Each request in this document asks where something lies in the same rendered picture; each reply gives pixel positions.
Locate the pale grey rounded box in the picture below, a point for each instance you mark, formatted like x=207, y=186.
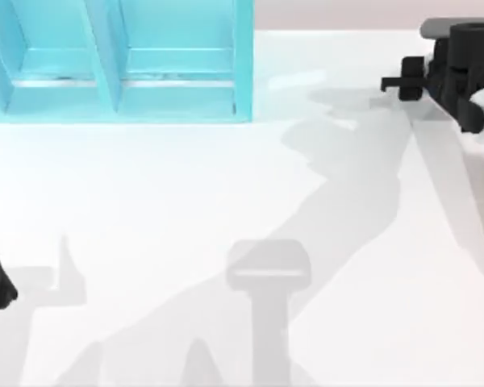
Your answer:
x=435, y=29

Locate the light blue rack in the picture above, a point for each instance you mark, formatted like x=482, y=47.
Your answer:
x=105, y=60

